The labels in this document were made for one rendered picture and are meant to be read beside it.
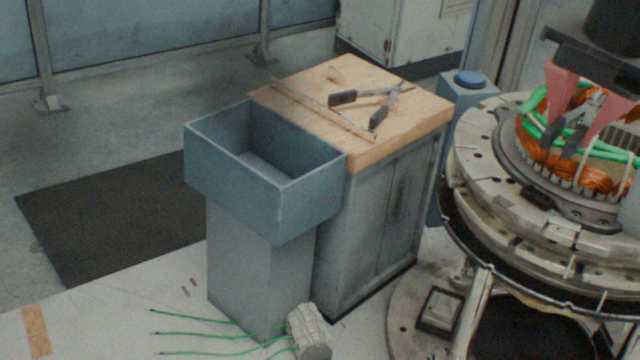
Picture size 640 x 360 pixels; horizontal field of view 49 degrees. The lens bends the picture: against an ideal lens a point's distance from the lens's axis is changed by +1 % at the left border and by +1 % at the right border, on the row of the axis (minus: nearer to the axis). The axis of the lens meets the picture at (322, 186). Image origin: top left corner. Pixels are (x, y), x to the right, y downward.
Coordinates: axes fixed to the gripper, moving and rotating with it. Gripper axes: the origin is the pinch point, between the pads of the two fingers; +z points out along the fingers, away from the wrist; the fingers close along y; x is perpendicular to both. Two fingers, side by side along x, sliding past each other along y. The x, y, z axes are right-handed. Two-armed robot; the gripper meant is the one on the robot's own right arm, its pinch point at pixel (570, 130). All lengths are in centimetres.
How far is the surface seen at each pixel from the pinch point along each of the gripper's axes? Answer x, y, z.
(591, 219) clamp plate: 3.9, 5.0, 10.0
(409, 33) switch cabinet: 203, -106, 113
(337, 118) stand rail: 5.9, -25.8, 16.6
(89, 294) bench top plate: -16, -46, 48
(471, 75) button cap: 34.4, -20.7, 19.7
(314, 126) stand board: 3.6, -27.4, 17.6
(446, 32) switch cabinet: 225, -98, 117
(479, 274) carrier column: 2.9, -2.1, 23.4
